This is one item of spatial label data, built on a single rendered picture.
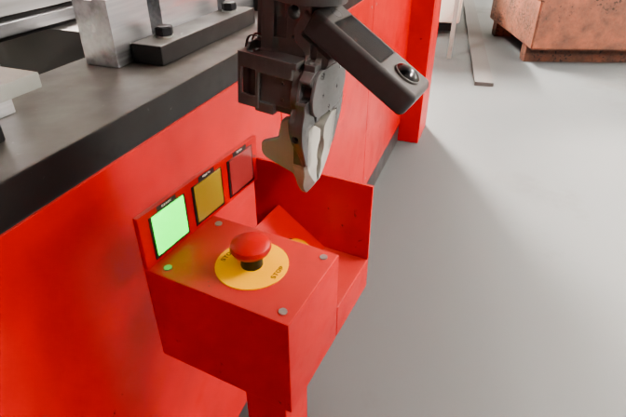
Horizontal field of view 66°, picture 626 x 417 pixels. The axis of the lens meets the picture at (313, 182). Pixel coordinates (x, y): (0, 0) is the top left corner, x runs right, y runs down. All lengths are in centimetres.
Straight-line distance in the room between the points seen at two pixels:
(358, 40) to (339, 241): 27
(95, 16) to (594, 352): 146
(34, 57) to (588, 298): 164
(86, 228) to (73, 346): 14
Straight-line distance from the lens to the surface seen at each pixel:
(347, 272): 59
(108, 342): 68
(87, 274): 61
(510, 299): 168
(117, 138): 60
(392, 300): 158
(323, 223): 60
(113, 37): 76
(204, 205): 53
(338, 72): 48
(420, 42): 236
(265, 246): 46
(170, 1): 86
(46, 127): 60
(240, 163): 57
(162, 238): 49
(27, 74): 34
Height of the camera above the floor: 109
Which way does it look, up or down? 31 degrees down
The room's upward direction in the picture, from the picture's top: straight up
